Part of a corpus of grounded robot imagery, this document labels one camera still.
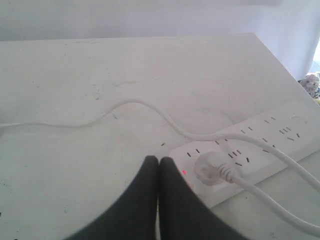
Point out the white power strip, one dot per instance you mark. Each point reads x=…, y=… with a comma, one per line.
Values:
x=293, y=128

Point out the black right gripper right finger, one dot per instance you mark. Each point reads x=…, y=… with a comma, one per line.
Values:
x=182, y=215

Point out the grey plush toy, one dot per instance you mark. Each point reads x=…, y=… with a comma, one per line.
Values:
x=311, y=83

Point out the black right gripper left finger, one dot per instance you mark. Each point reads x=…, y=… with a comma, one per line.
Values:
x=133, y=215

